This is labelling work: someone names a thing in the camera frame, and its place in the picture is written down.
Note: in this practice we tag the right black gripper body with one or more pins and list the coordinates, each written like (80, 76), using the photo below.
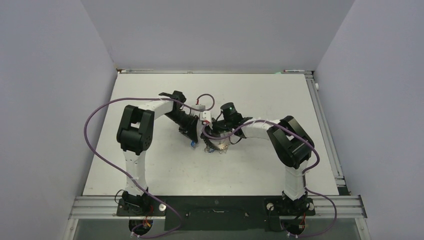
(218, 126)

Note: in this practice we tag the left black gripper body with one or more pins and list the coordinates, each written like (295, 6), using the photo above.
(185, 122)

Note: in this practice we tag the round metal keyring disc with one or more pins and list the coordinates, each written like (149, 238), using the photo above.
(214, 145)

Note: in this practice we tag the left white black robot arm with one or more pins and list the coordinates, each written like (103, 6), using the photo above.
(135, 136)

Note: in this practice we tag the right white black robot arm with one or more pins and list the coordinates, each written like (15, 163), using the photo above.
(291, 143)

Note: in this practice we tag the red white marker pen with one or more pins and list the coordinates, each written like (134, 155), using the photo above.
(294, 71)

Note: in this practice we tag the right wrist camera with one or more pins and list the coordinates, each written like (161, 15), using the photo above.
(205, 117)

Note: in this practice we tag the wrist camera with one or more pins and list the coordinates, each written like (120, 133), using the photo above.
(205, 117)
(198, 108)

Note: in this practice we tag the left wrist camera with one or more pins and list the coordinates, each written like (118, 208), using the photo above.
(198, 108)

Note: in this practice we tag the aluminium back rail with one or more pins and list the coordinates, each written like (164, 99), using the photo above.
(237, 71)

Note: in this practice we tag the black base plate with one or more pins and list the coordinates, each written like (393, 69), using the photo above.
(218, 213)

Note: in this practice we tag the aluminium front rail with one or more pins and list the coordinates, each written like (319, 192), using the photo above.
(105, 207)

